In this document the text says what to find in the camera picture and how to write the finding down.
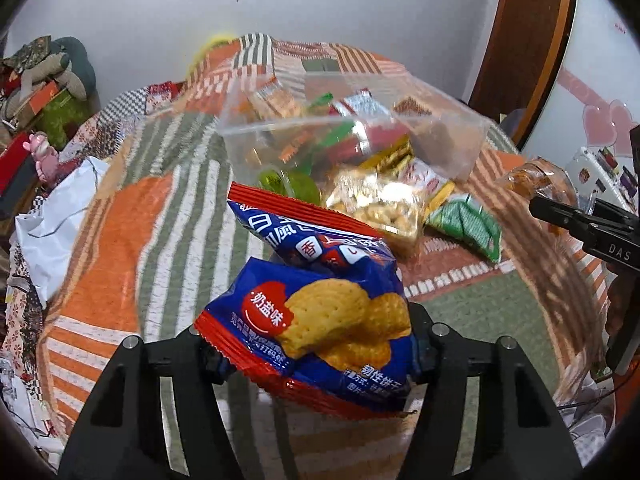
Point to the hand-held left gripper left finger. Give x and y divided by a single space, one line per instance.
165 390

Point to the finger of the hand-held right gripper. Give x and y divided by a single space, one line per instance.
560 215

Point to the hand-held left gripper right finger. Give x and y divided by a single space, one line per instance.
475 390

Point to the clear plastic container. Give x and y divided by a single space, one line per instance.
450 135

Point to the blue biscuit packet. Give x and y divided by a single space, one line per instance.
325 320

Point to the white stand with bottles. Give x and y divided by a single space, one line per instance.
600 170

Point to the green striped snack packet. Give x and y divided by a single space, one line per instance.
465 225

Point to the grey cloth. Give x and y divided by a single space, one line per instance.
512 121

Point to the orange striped patchwork quilt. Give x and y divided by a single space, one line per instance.
165 220

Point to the clear peanut brittle packet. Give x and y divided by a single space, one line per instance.
380 210

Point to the brown wooden door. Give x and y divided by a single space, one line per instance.
530 35

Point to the gold wrapper snack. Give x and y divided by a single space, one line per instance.
387 155

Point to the white plastic bag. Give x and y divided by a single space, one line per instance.
55 230

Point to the green jelly cup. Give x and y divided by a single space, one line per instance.
295 187

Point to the pink doll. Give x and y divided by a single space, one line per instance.
45 155

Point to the red box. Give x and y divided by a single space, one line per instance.
15 165

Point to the green patterned box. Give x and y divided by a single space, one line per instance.
67 120

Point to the checkered patchwork blanket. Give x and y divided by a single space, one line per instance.
125 105

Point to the orange cardboard box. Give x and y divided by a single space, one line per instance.
47 100

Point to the grey plush toy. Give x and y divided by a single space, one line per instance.
70 67

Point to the yellow curved tube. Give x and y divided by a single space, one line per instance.
210 47

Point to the dark patterned cloth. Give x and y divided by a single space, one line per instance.
30 52

